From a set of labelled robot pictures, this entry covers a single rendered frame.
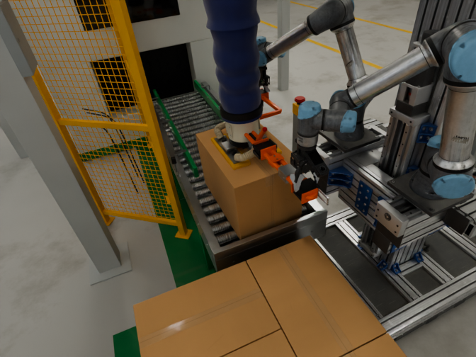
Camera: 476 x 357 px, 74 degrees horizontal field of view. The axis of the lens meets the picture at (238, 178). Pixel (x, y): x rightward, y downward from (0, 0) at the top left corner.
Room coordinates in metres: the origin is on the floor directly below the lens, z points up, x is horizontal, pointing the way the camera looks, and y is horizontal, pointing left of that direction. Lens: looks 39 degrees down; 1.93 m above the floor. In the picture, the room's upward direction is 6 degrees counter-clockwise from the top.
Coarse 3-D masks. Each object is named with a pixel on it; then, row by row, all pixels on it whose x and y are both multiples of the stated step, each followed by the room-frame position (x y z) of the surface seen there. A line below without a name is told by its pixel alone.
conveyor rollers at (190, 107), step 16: (176, 96) 3.25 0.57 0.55; (192, 96) 3.21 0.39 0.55; (160, 112) 2.92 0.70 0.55; (176, 112) 2.88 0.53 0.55; (192, 112) 2.84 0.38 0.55; (208, 112) 2.80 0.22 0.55; (176, 128) 2.58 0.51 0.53; (192, 128) 2.54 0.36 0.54; (208, 128) 2.50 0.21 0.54; (176, 144) 2.30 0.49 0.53; (192, 144) 2.26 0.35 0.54; (192, 176) 1.81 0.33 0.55; (208, 192) 1.64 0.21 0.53; (208, 208) 1.46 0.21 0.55; (304, 208) 1.37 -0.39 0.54; (224, 224) 1.31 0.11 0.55; (224, 240) 1.20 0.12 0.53
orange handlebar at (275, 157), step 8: (264, 96) 1.83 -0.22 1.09; (272, 104) 1.72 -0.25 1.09; (272, 112) 1.62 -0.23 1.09; (280, 112) 1.63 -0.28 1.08; (248, 136) 1.39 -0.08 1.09; (256, 136) 1.39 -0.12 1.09; (272, 152) 1.23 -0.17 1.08; (272, 160) 1.16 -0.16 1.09; (280, 160) 1.16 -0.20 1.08; (288, 176) 1.03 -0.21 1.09
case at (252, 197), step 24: (216, 168) 1.39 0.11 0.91; (240, 168) 1.31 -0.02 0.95; (264, 168) 1.29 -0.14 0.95; (216, 192) 1.48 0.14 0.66; (240, 192) 1.17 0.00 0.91; (264, 192) 1.22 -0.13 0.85; (288, 192) 1.27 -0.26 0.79; (240, 216) 1.16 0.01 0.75; (264, 216) 1.21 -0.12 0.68; (288, 216) 1.27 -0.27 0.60
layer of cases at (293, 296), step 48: (192, 288) 0.90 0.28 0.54; (240, 288) 0.87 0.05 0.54; (288, 288) 0.84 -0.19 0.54; (336, 288) 0.82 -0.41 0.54; (144, 336) 0.68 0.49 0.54; (192, 336) 0.66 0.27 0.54; (240, 336) 0.64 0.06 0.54; (288, 336) 0.62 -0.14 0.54; (336, 336) 0.60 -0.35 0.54; (384, 336) 0.58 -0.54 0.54
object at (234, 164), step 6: (216, 138) 1.60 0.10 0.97; (222, 138) 1.55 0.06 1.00; (228, 138) 1.59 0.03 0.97; (216, 144) 1.54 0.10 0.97; (222, 150) 1.47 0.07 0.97; (234, 150) 1.41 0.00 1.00; (240, 150) 1.45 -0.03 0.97; (228, 156) 1.40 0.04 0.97; (228, 162) 1.37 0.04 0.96; (234, 162) 1.34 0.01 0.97; (240, 162) 1.34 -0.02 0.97; (246, 162) 1.33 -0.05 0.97; (234, 168) 1.31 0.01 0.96
